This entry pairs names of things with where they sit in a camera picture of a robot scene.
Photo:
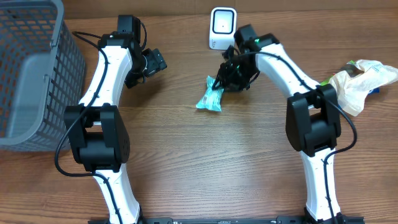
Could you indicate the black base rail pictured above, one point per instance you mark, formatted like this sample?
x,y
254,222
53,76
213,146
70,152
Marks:
x,y
278,220

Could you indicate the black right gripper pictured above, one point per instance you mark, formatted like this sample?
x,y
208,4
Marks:
x,y
228,81

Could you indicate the beige snack bag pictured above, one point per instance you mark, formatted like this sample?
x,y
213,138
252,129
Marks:
x,y
356,79

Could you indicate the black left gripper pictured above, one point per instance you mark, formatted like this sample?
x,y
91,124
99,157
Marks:
x,y
157,63

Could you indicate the grey plastic mesh basket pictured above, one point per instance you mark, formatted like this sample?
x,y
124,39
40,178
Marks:
x,y
42,72

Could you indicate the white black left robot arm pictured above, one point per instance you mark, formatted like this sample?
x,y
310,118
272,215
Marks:
x,y
95,129

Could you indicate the teal wrapper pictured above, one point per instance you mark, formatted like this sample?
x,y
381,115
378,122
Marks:
x,y
211,100

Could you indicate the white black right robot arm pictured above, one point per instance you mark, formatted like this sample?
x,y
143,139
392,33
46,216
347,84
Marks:
x,y
312,122

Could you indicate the blue Oreo cookie pack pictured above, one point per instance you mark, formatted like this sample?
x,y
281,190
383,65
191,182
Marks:
x,y
376,90

